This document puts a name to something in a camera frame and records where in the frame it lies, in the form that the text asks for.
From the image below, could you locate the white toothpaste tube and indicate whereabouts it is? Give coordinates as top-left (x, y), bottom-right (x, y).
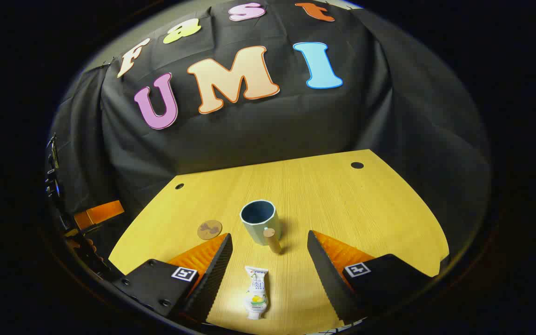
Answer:
top-left (243, 266), bottom-right (269, 321)

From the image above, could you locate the pale green cup wooden handle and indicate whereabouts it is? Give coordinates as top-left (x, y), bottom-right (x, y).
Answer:
top-left (240, 200), bottom-right (283, 255)

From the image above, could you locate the yellow wooden desktop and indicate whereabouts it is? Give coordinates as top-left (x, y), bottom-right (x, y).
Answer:
top-left (108, 149), bottom-right (450, 335)

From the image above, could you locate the round brown coaster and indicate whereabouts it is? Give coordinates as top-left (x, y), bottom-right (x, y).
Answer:
top-left (197, 220), bottom-right (223, 240)

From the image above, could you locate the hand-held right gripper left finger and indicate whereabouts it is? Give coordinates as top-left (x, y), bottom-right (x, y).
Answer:
top-left (112, 233), bottom-right (234, 324)

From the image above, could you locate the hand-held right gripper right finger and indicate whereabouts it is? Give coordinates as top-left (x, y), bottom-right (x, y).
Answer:
top-left (307, 230), bottom-right (436, 326)

